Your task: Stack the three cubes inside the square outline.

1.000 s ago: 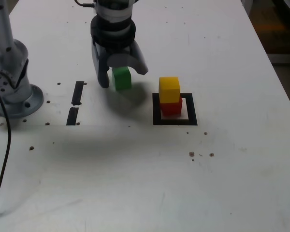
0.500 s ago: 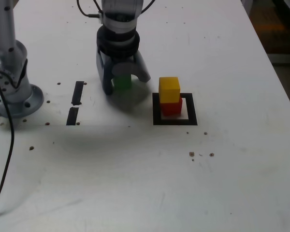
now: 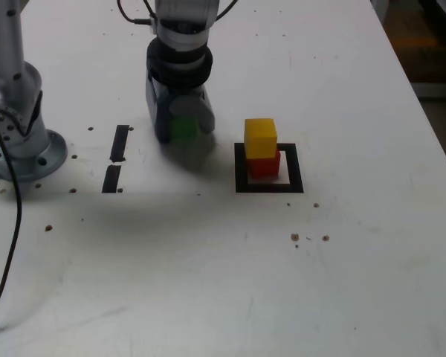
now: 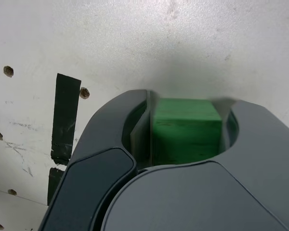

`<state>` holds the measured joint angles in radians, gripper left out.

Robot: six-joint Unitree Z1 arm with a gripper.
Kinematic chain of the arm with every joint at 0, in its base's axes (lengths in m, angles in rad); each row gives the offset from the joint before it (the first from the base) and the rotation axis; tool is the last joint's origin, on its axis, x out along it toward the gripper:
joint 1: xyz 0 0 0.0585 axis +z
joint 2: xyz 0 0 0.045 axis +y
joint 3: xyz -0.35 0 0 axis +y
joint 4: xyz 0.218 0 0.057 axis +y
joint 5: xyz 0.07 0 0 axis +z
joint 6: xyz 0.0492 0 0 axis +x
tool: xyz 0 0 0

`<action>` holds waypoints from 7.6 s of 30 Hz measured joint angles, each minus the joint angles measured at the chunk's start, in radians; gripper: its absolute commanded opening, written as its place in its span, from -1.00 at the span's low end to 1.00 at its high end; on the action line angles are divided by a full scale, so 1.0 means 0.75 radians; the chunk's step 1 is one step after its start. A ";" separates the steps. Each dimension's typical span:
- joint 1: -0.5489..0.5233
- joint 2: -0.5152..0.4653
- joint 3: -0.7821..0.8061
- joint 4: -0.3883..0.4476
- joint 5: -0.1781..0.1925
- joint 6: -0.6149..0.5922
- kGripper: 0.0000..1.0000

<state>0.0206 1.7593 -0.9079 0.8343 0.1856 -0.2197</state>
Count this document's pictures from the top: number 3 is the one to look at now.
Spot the brown wooden cabinet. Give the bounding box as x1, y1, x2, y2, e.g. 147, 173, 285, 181
384, 0, 446, 85

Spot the black tape strip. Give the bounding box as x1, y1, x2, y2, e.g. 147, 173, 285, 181
101, 124, 130, 194

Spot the black tape square outline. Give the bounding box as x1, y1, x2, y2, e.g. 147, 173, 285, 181
233, 142, 305, 194

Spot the green cube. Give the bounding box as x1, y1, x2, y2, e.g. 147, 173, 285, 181
170, 117, 200, 141

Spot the red cube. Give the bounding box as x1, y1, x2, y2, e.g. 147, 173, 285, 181
246, 149, 282, 179

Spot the yellow cube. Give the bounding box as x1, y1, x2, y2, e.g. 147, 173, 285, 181
244, 118, 278, 159

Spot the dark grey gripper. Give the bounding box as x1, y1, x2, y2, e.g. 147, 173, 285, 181
145, 65, 216, 145

